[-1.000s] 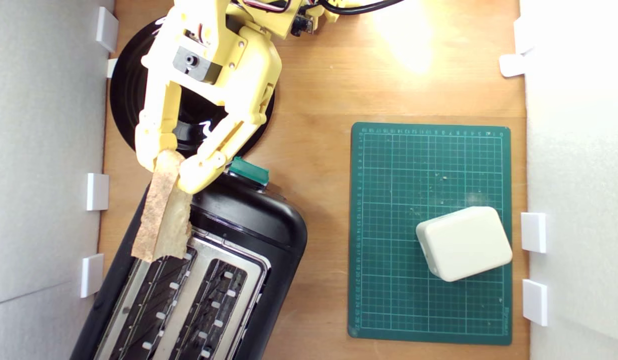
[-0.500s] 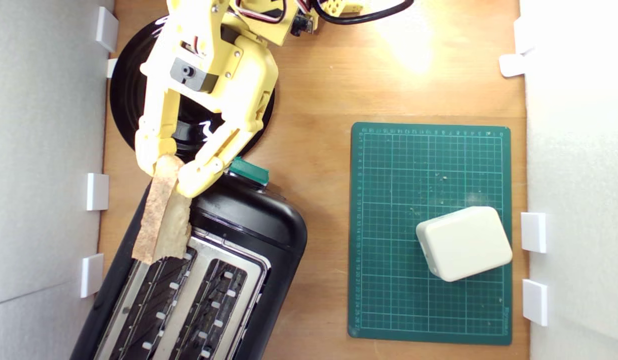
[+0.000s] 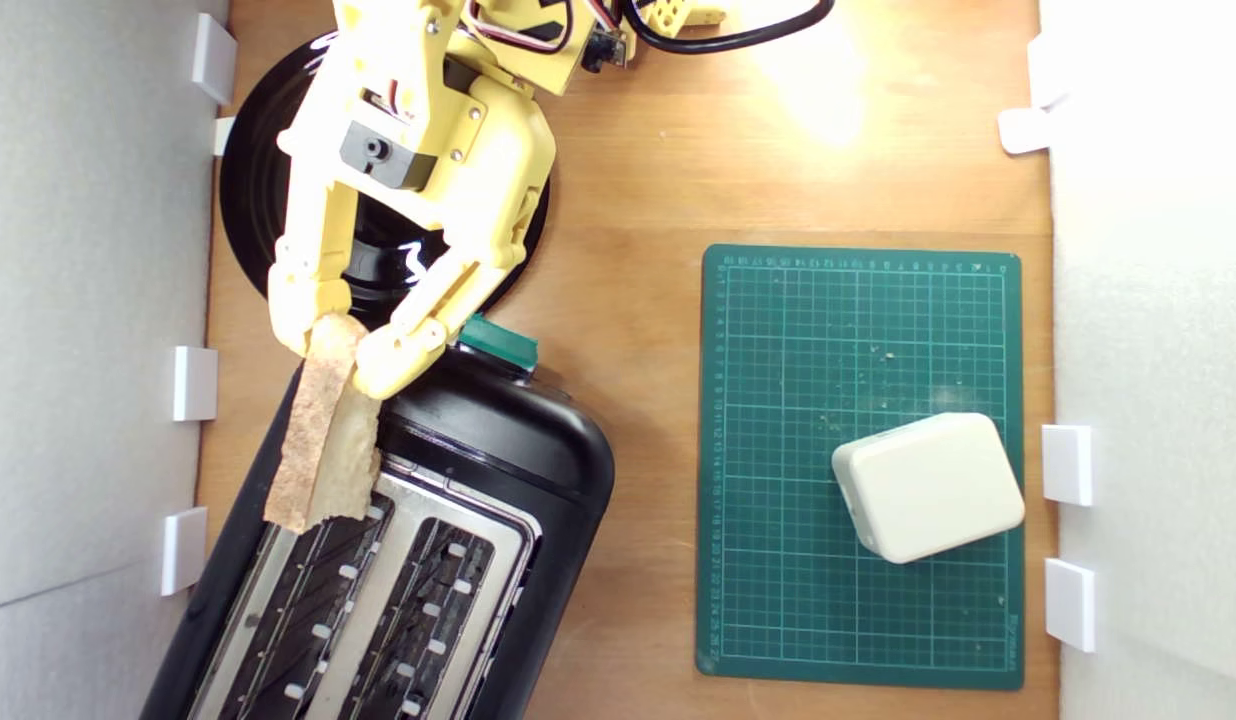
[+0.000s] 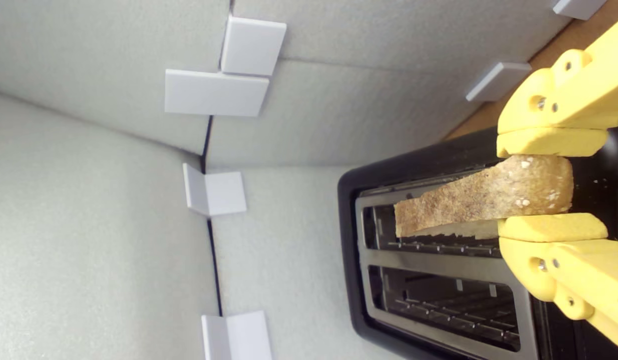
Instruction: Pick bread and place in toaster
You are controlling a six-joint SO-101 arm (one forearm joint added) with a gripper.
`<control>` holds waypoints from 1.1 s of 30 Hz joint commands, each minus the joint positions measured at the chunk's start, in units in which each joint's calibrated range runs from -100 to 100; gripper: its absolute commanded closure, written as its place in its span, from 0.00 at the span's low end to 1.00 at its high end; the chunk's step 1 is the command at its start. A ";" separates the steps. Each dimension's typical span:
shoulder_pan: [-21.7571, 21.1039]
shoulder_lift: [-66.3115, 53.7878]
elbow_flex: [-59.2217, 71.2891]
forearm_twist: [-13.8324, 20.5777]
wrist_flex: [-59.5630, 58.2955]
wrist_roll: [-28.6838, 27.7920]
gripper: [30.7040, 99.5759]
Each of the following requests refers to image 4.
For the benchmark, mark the brown bread slice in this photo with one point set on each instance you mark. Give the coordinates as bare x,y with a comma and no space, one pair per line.
489,197

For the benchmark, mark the black two-slot toaster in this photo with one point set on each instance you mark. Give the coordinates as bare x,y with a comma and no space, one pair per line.
439,260

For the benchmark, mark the white wall clip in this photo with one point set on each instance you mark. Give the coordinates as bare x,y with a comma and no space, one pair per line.
239,335
579,7
216,93
221,192
253,45
498,81

